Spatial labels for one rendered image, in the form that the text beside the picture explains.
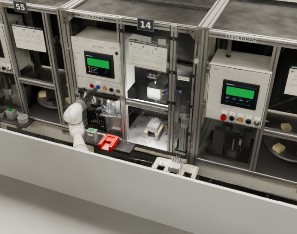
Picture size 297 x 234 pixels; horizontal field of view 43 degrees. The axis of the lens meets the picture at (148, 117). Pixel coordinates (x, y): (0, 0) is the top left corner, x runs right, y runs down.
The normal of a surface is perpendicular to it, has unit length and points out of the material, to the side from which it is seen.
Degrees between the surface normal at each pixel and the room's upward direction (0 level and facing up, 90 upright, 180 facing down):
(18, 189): 0
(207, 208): 90
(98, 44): 90
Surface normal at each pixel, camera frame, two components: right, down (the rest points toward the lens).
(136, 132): 0.00, -0.82
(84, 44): -0.36, 0.54
